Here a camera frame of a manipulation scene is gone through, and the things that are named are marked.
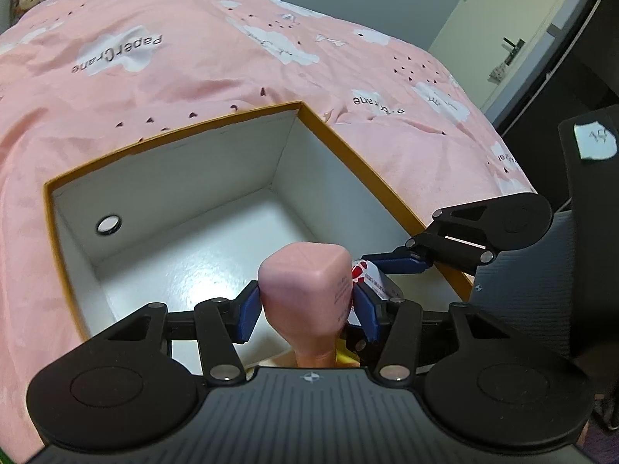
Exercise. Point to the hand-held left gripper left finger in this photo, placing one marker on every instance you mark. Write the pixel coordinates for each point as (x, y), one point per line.
(249, 312)

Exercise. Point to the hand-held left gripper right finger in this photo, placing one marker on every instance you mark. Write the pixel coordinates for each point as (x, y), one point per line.
(367, 312)

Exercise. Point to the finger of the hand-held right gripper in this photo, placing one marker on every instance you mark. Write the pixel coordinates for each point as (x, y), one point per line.
(401, 262)

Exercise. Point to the white box with red pattern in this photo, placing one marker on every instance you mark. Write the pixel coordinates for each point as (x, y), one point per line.
(375, 278)

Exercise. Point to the pink bottle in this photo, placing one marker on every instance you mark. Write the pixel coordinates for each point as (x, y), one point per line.
(304, 290)

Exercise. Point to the orange cardboard box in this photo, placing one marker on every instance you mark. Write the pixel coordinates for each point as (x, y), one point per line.
(193, 193)

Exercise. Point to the yellow object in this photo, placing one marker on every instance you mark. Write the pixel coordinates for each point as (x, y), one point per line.
(346, 355)

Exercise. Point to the person's purple clothing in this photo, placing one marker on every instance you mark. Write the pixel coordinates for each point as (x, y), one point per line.
(604, 449)

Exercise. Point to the pink printed blanket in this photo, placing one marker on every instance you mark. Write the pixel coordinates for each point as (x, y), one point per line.
(145, 92)

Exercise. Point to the cream door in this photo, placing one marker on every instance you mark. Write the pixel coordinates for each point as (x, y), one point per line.
(483, 9)

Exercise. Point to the yellow plush toy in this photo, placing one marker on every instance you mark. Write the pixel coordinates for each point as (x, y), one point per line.
(32, 1)

